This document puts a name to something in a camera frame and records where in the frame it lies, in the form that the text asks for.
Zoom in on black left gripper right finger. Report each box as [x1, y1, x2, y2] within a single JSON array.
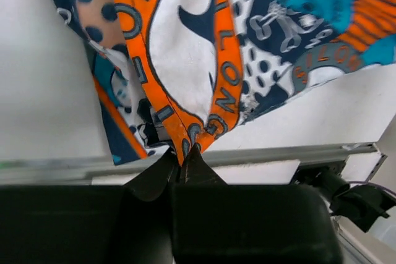
[[171, 147, 343, 263]]

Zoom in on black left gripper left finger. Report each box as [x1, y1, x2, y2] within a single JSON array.
[[1, 151, 178, 263]]

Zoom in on colourful patterned shorts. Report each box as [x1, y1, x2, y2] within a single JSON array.
[[53, 0, 395, 165]]

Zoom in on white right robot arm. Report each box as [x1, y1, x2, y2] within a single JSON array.
[[291, 161, 395, 232]]

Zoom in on white front cover board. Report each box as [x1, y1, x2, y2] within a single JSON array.
[[91, 159, 301, 186]]

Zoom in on aluminium table frame rail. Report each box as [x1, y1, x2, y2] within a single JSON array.
[[1, 143, 386, 185]]

